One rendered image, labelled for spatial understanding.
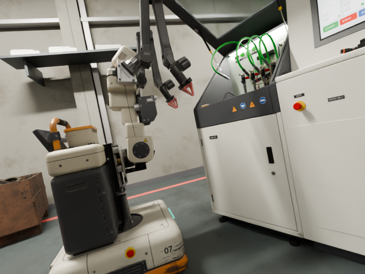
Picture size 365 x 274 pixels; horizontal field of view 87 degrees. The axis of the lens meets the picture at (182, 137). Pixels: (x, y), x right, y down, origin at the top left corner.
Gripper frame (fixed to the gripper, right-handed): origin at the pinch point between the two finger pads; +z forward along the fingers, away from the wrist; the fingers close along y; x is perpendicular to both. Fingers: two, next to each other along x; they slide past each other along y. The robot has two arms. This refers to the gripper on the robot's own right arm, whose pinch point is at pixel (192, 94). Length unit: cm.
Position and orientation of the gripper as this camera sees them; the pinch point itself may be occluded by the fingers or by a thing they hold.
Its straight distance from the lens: 120.6
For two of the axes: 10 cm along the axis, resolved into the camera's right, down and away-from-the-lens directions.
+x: -7.6, 6.1, -2.3
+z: 6.0, 7.9, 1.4
